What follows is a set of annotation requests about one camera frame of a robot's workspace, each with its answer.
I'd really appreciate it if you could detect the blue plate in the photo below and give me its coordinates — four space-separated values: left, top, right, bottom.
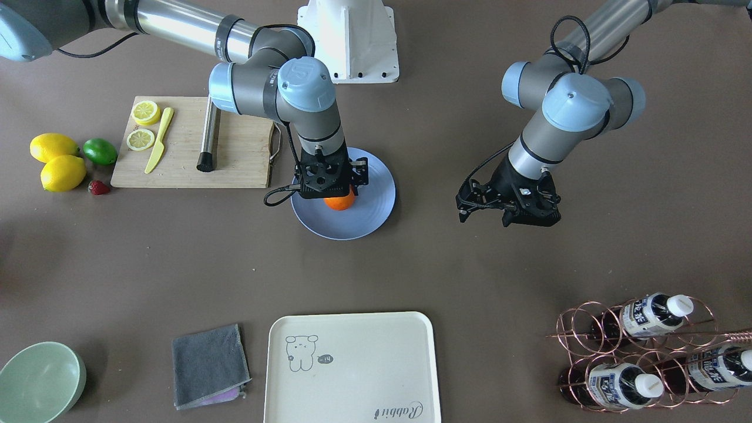
291 147 397 240

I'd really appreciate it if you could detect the thin lemon slice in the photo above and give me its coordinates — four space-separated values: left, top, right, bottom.
126 128 156 152

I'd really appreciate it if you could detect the copper wire bottle rack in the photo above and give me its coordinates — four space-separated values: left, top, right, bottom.
554 295 750 413

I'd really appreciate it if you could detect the yellow plastic knife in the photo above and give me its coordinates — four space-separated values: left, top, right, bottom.
143 107 174 174

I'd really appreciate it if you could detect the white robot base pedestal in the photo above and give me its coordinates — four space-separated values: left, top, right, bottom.
297 1 400 84

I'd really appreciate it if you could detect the steel muddler black tip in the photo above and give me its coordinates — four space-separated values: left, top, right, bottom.
196 96 220 172

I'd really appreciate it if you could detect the green bowl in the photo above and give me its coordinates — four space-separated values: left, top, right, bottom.
1 342 87 422

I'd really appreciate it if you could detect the tea bottle top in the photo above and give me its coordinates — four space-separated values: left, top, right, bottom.
589 293 694 346

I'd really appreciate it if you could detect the cream rabbit tray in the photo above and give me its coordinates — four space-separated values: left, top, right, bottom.
264 311 442 422

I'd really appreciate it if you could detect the green lime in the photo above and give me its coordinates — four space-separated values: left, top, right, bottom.
83 137 118 166

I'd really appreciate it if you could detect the yellow lemon lower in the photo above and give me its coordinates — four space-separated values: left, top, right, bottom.
40 155 86 192

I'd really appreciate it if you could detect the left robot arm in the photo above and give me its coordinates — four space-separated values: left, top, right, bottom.
455 1 672 227

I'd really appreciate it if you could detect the red strawberry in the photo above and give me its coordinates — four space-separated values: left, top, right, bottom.
87 180 111 196

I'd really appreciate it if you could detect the yellow lemon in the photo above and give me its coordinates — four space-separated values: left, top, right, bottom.
29 132 79 163
40 155 86 192

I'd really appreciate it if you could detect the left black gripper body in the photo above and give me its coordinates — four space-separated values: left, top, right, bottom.
456 156 561 227

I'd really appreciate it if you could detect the orange mandarin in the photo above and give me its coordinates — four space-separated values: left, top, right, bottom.
323 187 355 211

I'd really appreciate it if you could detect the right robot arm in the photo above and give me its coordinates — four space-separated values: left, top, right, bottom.
1 1 369 200

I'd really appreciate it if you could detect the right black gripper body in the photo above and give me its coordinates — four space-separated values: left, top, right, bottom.
296 147 369 199

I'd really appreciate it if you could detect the wooden cutting board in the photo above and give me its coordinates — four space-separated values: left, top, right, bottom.
111 96 274 189

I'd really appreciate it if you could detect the thick lemon half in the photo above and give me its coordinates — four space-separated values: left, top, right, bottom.
130 100 162 126

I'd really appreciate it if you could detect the yellow lemon upper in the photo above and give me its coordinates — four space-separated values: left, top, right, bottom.
29 132 79 163

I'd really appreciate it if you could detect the tea bottle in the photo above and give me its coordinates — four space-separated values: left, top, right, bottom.
657 344 751 394
558 363 665 412
589 293 694 346

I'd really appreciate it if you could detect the grey folded cloth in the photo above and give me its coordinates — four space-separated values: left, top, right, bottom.
172 323 251 411

